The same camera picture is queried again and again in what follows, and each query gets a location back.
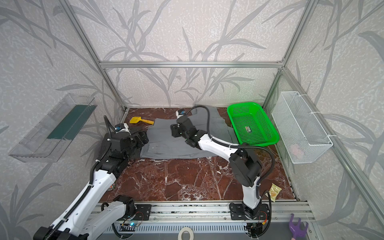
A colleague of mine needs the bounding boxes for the light grey long sleeve shirt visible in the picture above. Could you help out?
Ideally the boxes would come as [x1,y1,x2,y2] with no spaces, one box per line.
[141,106,238,160]

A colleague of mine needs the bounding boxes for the green plastic basket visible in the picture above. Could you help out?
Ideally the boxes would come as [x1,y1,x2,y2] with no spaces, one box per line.
[227,102,280,147]

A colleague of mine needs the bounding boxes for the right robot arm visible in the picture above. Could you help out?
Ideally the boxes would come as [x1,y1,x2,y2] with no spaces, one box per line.
[171,105,276,220]

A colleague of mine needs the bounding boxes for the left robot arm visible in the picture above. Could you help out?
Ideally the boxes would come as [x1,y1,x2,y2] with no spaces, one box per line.
[33,117,149,240]

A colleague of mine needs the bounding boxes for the yellow toy hammer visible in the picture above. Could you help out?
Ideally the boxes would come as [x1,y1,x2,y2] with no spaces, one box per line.
[129,117,155,125]

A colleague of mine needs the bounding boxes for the basket barcode sticker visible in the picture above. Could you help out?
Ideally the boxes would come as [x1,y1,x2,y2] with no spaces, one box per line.
[245,126,252,133]

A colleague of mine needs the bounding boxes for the white tape roll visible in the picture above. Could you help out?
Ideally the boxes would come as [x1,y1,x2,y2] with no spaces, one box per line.
[178,227,195,240]

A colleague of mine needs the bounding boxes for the yellow snack packet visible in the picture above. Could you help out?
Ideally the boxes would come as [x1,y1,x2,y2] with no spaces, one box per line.
[269,183,282,202]

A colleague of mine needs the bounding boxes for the purple plastic toy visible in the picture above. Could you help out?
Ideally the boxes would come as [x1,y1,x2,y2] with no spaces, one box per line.
[289,214,309,240]

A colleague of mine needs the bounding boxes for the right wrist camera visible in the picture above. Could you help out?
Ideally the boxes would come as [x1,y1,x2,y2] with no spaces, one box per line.
[176,109,186,119]

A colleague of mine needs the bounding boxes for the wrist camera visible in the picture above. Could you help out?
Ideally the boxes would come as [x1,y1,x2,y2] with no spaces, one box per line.
[115,123,131,134]
[176,109,186,119]

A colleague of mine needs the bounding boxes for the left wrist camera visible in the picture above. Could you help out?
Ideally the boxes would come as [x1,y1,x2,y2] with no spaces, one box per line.
[115,123,131,134]

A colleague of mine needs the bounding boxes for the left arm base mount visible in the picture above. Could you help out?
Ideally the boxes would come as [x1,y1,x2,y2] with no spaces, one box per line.
[124,204,152,230]

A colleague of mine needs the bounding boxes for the clear acrylic wall shelf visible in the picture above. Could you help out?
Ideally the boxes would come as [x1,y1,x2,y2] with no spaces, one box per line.
[9,94,97,163]

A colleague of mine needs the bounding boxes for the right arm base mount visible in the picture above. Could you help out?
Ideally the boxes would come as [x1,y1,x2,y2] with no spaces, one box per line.
[229,202,272,239]

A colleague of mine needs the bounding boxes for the pink item in wire basket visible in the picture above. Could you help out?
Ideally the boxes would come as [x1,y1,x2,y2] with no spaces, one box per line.
[290,144,304,159]

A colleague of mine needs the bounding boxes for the white wire mesh basket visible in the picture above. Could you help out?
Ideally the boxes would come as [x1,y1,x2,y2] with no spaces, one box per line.
[272,91,333,164]

